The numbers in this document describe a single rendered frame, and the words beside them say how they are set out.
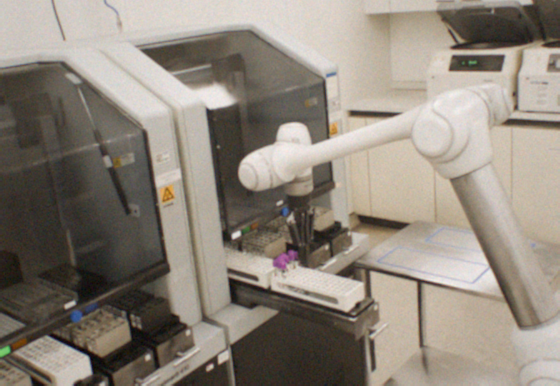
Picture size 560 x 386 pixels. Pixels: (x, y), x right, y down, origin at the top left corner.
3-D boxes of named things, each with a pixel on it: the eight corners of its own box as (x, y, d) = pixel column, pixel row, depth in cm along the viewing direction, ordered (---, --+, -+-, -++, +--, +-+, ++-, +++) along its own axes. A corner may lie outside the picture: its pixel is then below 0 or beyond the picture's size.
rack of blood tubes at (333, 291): (271, 293, 207) (268, 275, 206) (290, 280, 215) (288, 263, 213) (347, 315, 189) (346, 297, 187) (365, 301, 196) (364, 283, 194)
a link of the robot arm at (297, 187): (317, 172, 193) (319, 190, 195) (294, 168, 199) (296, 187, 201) (299, 180, 187) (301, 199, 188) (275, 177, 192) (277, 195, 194)
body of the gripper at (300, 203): (299, 198, 189) (302, 227, 191) (317, 189, 195) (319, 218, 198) (280, 194, 194) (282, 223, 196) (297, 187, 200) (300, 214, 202)
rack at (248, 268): (203, 273, 227) (201, 257, 226) (222, 262, 235) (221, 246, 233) (267, 291, 209) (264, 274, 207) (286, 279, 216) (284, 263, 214)
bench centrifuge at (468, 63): (424, 108, 416) (421, 7, 398) (467, 91, 460) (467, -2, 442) (508, 112, 380) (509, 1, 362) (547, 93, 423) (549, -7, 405)
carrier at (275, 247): (282, 249, 236) (280, 234, 234) (286, 250, 235) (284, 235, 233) (262, 261, 228) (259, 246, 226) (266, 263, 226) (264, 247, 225)
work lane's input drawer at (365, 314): (195, 290, 230) (192, 267, 228) (222, 275, 240) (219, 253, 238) (368, 346, 184) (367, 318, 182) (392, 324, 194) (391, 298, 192)
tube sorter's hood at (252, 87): (132, 218, 242) (103, 49, 224) (241, 174, 286) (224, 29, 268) (230, 243, 210) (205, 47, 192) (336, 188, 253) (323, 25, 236)
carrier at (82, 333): (113, 332, 189) (110, 313, 188) (117, 333, 188) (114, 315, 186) (79, 350, 181) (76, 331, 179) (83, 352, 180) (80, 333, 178)
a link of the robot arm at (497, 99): (442, 88, 165) (420, 98, 154) (511, 68, 153) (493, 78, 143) (456, 137, 166) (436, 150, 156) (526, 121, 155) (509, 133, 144)
